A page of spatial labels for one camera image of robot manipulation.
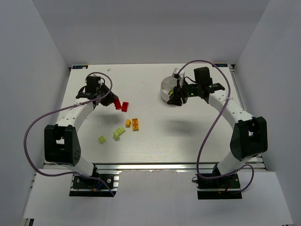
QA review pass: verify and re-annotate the small red lego piece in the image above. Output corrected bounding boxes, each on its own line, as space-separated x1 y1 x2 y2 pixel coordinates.
113 98 122 110

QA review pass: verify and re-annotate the red lego brick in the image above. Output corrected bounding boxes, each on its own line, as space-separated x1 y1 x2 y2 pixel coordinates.
121 102 129 112

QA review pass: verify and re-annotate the small orange lego brick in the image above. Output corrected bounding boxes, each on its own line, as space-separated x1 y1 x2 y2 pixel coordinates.
125 119 131 128

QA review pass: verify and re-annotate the orange yellow lego brick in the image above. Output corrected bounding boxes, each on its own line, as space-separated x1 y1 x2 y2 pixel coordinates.
132 118 139 131

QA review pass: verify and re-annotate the pale green lego brick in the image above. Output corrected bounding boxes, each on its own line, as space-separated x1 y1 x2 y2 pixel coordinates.
113 127 125 140

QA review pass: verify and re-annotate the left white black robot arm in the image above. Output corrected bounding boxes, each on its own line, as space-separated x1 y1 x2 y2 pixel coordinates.
44 72 118 188

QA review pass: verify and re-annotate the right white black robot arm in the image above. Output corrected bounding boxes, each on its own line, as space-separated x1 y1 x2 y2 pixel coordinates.
167 67 268 180

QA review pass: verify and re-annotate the white round divided container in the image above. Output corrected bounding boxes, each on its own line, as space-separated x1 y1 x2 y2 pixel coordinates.
160 76 178 103

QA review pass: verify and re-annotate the right blue table label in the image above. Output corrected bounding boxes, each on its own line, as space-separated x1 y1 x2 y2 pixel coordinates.
214 63 228 67

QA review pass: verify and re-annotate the blue table label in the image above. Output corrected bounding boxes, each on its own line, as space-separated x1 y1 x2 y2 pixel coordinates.
214 63 228 67
72 65 88 70

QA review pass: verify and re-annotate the small pale green lego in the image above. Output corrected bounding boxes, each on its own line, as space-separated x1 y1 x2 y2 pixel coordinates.
98 136 106 144

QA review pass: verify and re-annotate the left blue table label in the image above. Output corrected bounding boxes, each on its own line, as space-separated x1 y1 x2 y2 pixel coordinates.
72 65 88 70

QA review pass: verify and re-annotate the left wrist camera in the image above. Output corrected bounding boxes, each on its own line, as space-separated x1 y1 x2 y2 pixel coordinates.
96 76 105 86

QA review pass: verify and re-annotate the aluminium front rail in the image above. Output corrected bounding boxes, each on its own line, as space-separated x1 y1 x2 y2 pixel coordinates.
43 162 268 171

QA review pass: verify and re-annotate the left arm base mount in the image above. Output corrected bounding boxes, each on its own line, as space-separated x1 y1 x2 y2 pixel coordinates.
69 174 119 197

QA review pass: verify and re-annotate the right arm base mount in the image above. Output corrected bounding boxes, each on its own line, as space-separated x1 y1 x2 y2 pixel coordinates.
192 174 242 200

